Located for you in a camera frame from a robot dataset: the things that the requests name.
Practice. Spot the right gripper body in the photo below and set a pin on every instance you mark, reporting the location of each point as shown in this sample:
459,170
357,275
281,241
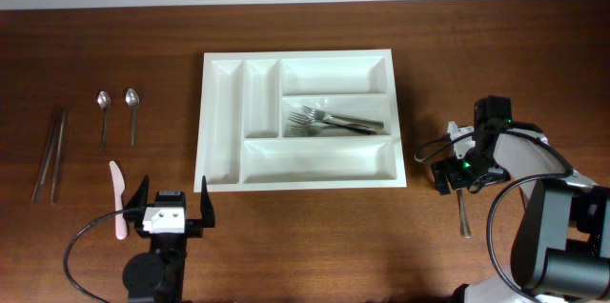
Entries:
441,177

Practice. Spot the small teaspoon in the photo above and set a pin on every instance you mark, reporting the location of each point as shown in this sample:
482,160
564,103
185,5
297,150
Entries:
133,101
104,102

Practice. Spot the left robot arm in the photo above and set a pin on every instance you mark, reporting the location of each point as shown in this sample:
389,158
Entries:
157,275

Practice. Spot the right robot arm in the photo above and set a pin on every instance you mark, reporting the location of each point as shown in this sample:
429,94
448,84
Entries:
561,249

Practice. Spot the large silver spoon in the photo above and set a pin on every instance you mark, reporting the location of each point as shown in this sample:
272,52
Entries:
465,230

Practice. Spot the left small teaspoon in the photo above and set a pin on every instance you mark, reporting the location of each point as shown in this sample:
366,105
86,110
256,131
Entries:
104,102

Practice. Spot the silver fork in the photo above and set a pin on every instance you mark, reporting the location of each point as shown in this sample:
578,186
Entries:
302,119
325,116
305,129

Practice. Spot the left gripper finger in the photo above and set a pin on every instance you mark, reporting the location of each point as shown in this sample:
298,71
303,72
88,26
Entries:
136,206
207,220

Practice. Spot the white plastic cutlery tray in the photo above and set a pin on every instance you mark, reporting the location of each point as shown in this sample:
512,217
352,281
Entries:
246,141

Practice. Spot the white plastic butter knife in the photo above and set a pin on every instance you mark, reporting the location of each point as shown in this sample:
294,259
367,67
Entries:
118,182

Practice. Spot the right small teaspoon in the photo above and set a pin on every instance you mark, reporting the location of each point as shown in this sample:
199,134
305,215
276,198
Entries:
133,101

